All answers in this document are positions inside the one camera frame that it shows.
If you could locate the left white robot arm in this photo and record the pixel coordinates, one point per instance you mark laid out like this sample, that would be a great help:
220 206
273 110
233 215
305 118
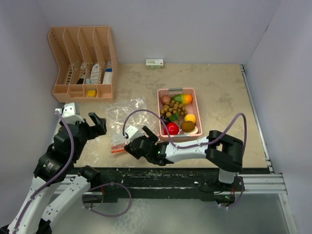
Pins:
38 212

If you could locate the green orange mango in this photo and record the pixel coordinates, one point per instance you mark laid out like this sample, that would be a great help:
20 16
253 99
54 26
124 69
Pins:
184 99

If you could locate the black metal base frame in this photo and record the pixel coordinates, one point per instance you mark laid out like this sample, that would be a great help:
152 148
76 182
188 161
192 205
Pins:
164 183

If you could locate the red apple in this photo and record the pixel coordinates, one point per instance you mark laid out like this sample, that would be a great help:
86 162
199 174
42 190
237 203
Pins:
172 129

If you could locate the pink plastic basket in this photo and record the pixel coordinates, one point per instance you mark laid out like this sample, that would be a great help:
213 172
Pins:
191 108

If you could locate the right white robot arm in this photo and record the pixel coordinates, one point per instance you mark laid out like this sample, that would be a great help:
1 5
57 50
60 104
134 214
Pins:
224 151

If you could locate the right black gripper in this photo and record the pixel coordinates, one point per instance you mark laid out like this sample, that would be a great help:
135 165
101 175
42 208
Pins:
153 138

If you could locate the brown longan bunch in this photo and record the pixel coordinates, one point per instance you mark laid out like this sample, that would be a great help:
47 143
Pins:
173 108

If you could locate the orange file organizer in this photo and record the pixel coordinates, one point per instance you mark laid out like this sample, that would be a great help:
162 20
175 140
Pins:
73 45

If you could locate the brown kiwi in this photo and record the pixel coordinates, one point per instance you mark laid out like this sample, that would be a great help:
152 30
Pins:
188 126

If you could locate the dark purple mangosteen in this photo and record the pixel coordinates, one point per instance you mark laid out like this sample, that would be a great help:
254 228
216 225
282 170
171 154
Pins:
165 119

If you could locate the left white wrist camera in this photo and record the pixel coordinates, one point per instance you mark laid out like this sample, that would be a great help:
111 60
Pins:
69 112

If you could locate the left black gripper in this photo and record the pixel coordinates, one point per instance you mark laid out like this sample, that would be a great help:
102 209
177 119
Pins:
98 129

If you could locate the brown passion fruit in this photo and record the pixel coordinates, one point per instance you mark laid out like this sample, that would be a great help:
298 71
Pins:
165 98

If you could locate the black white item in organizer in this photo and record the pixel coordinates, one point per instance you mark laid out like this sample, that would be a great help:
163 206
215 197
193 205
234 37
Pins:
82 72

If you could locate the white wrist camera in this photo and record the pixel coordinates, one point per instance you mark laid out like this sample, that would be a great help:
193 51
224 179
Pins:
132 133
69 112

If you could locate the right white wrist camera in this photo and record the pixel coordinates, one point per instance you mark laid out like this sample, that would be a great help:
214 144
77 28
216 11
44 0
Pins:
132 133

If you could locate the white tube in organizer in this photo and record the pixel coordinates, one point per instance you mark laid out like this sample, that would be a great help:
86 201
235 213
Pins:
95 74

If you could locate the clear zip top bag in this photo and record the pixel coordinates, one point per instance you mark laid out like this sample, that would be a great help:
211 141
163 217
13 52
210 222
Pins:
119 116

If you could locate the white blue box in organizer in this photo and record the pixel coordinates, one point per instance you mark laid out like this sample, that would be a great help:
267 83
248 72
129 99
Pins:
108 74

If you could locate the small green white box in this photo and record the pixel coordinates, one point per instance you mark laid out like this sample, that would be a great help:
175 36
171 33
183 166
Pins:
152 63

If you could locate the yellow block in organizer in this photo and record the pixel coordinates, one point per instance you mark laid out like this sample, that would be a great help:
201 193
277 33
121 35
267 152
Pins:
91 93

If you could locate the white mushroom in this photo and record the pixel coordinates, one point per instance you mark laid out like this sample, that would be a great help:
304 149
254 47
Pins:
194 131

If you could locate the yellow orange peach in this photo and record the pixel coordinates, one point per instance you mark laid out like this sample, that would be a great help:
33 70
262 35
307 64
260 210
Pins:
190 117

